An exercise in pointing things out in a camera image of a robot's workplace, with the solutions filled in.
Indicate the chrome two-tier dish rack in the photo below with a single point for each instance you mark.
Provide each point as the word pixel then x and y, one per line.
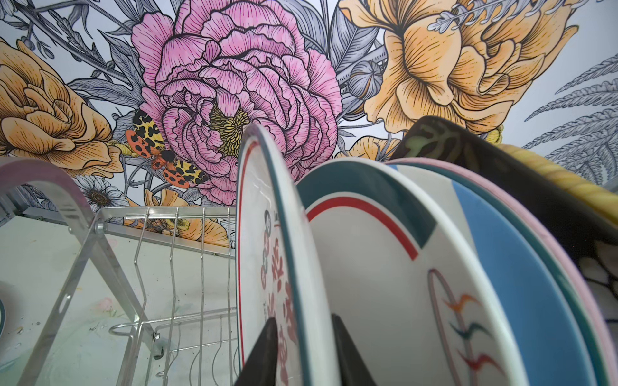
pixel 116 296

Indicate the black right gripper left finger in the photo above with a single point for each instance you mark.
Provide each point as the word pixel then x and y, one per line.
pixel 260 368

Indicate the white plate red characters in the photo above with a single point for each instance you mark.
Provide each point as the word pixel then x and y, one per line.
pixel 278 269

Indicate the yellow woven square plate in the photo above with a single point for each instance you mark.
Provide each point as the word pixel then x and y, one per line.
pixel 600 200

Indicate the blue white striped plate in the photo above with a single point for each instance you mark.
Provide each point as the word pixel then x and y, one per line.
pixel 549 339

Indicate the black floral square plate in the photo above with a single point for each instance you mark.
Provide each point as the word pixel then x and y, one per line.
pixel 589 239

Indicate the white plate green red band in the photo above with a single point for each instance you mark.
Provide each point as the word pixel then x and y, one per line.
pixel 405 281

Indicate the white plate green rim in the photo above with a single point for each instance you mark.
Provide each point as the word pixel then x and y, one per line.
pixel 2 317

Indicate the pink round plate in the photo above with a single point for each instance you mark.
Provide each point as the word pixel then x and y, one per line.
pixel 579 275

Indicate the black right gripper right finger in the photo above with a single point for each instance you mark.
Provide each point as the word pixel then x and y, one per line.
pixel 352 368

